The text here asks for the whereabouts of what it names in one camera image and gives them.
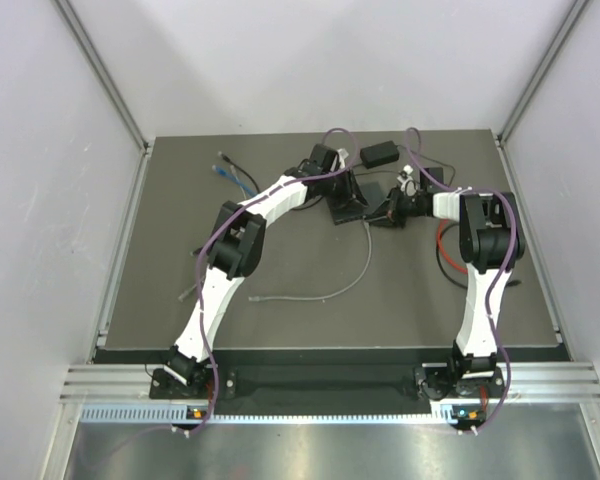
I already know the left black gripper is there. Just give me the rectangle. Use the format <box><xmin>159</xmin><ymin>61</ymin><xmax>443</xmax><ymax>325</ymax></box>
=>
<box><xmin>320</xmin><ymin>168</ymin><xmax>368</xmax><ymax>213</ymax></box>

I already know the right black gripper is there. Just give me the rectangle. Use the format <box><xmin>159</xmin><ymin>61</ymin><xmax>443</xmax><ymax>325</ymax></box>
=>
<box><xmin>364</xmin><ymin>186</ymin><xmax>422</xmax><ymax>229</ymax></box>

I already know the black network switch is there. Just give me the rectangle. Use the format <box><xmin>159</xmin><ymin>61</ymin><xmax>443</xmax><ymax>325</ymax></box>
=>
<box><xmin>327</xmin><ymin>182</ymin><xmax>386</xmax><ymax>225</ymax></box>

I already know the grey ethernet cable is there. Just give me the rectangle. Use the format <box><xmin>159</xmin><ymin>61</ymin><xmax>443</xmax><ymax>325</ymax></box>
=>
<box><xmin>178</xmin><ymin>164</ymin><xmax>246</xmax><ymax>302</ymax></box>
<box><xmin>248</xmin><ymin>222</ymin><xmax>374</xmax><ymax>303</ymax></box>

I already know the red ethernet cable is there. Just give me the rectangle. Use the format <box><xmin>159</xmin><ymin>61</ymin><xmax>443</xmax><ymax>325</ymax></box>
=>
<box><xmin>437</xmin><ymin>219</ymin><xmax>469</xmax><ymax>274</ymax></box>

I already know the blue ethernet cable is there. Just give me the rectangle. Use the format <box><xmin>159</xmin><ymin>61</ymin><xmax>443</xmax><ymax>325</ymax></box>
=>
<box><xmin>212</xmin><ymin>164</ymin><xmax>259</xmax><ymax>197</ymax></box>

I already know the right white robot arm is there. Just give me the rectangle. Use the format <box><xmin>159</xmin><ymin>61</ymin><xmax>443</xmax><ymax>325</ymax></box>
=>
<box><xmin>368</xmin><ymin>165</ymin><xmax>526</xmax><ymax>398</ymax></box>

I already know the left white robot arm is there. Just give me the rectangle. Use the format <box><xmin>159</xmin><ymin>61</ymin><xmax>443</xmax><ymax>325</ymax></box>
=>
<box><xmin>151</xmin><ymin>143</ymin><xmax>367</xmax><ymax>398</ymax></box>

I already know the black power adapter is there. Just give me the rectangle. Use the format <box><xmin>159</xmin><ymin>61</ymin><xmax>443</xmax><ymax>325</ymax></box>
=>
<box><xmin>360</xmin><ymin>141</ymin><xmax>400</xmax><ymax>169</ymax></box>

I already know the black power adapter cable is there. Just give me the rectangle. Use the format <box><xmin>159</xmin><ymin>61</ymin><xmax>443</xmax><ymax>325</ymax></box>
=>
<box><xmin>292</xmin><ymin>144</ymin><xmax>457</xmax><ymax>211</ymax></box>

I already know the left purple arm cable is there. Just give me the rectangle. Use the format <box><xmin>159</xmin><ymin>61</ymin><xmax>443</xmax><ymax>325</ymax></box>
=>
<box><xmin>77</xmin><ymin>127</ymin><xmax>359</xmax><ymax>471</ymax></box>

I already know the perforated cable duct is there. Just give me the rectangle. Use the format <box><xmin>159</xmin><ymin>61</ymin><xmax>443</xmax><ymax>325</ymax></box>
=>
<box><xmin>80</xmin><ymin>404</ymin><xmax>457</xmax><ymax>425</ymax></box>

